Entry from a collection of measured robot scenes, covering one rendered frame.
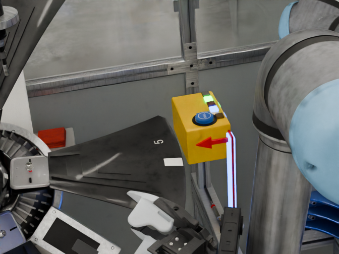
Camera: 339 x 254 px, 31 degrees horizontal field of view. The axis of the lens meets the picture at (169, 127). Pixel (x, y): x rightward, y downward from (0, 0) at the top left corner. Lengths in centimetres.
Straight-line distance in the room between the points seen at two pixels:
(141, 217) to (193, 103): 58
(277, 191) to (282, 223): 5
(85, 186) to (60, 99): 80
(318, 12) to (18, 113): 67
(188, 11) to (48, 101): 47
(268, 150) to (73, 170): 40
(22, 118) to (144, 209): 49
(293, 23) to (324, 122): 86
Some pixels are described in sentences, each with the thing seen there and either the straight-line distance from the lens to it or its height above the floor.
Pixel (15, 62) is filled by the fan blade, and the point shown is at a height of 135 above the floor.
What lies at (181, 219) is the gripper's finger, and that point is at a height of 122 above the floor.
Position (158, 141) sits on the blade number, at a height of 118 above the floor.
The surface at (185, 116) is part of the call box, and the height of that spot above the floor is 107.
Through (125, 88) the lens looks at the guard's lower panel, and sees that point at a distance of 179.
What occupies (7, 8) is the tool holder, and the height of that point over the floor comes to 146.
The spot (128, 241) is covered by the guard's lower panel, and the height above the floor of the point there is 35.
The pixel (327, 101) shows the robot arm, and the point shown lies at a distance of 56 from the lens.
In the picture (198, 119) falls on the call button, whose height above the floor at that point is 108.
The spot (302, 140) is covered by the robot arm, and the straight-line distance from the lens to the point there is 56.
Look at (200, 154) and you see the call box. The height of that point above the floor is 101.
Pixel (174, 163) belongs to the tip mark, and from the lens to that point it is 106.
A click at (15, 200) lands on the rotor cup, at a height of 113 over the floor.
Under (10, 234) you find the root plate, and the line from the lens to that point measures 107.
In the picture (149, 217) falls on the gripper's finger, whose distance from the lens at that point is 87.
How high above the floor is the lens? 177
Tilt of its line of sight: 32 degrees down
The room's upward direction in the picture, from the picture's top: 5 degrees counter-clockwise
